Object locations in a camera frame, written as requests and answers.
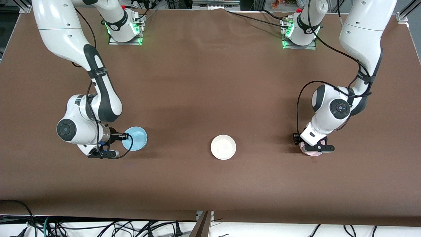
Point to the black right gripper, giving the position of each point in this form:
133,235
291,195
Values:
113,135

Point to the light blue bowl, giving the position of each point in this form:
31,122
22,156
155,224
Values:
136,140

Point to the pink bowl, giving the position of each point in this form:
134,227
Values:
310,153

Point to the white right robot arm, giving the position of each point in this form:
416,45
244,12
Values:
59,29

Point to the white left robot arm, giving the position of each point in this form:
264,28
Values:
361,33

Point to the white bowl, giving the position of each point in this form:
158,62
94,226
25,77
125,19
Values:
223,147

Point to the brown table cover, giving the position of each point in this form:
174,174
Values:
210,82

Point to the black power plug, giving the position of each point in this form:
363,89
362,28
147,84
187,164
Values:
178,229

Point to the orange object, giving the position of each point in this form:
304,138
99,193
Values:
275,4

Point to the grey box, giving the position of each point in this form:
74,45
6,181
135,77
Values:
215,4

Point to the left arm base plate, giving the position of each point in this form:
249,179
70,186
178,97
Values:
306,47

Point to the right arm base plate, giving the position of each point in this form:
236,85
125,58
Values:
125,42

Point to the aluminium profile post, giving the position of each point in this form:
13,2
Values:
202,227

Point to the aluminium frame profile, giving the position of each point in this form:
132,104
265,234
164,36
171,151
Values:
25,9

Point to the aluminium corner bracket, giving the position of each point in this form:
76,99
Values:
403,18

